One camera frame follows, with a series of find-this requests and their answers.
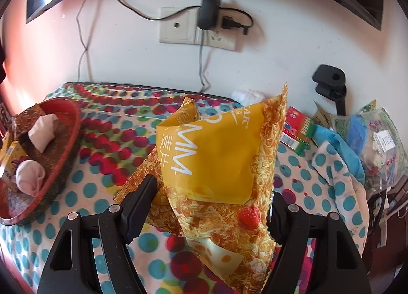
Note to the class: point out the brown snack packet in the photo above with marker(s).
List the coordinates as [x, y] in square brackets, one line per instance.
[32, 115]

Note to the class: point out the white crumpled tissue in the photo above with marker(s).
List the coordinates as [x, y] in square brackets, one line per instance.
[248, 94]

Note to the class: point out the long yellow medicine box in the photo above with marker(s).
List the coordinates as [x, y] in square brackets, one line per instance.
[14, 156]

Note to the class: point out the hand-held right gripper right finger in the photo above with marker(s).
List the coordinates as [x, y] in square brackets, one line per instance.
[280, 217]

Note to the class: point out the pink sock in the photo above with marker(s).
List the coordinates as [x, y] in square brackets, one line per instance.
[30, 174]

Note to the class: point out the black power adapter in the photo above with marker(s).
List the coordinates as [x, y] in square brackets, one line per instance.
[208, 10]

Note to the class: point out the black clamp stand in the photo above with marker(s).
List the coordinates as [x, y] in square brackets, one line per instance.
[328, 77]

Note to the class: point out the yellow cereal bag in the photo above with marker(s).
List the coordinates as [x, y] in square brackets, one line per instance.
[216, 153]

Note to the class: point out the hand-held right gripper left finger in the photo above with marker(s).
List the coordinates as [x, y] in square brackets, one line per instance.
[140, 204]

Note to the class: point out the red and green box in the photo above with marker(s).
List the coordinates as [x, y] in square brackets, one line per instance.
[296, 128]

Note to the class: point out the blue cloth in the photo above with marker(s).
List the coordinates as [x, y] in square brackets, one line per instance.
[344, 150]

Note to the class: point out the white sock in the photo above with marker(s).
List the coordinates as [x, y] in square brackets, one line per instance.
[43, 128]

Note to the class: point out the red woven basket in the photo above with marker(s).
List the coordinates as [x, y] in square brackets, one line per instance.
[63, 160]

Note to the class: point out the clear plastic bag green print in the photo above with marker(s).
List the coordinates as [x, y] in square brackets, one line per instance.
[385, 141]

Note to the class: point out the white paper packet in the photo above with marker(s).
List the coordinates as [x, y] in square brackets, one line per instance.
[322, 113]

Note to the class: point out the polka dot blanket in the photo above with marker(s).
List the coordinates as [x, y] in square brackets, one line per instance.
[95, 185]

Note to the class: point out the black plug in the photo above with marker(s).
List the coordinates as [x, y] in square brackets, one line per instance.
[229, 22]

